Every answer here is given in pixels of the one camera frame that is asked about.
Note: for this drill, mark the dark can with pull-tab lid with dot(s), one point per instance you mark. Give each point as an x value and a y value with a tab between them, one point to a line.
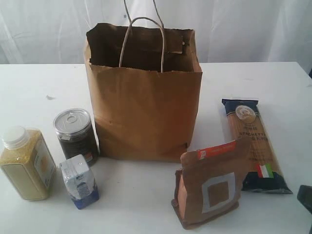
76	135

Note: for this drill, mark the yellow grain bottle white cap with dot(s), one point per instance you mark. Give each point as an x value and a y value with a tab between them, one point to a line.
27	162

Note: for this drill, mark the small white blue carton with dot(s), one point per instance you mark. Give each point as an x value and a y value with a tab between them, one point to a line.
79	181

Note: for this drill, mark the brown paper shopping bag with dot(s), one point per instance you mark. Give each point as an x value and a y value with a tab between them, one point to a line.
144	85

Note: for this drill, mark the brown kraft stand-up pouch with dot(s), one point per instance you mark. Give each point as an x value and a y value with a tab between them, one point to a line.
210	181

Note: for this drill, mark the spaghetti packet with Italian flag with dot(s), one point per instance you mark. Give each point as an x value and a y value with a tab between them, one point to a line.
264	175

